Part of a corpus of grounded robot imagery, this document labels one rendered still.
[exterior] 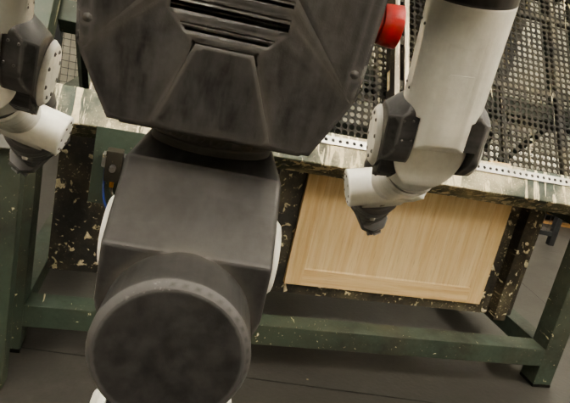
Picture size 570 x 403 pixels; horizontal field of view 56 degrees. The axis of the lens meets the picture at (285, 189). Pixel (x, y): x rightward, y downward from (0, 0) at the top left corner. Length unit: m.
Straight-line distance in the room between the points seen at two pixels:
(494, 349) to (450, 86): 1.92
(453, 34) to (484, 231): 1.90
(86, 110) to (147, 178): 1.30
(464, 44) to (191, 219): 0.32
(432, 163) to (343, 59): 0.32
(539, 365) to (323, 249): 1.05
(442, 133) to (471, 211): 1.76
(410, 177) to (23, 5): 0.46
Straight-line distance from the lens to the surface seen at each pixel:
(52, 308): 1.97
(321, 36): 0.38
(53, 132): 0.90
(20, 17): 0.61
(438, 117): 0.60
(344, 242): 2.18
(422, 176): 0.69
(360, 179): 0.91
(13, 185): 1.62
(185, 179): 0.44
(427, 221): 2.28
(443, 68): 0.59
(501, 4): 0.58
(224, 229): 0.42
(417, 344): 2.25
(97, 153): 1.72
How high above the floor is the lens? 1.16
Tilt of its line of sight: 15 degrees down
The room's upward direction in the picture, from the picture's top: 12 degrees clockwise
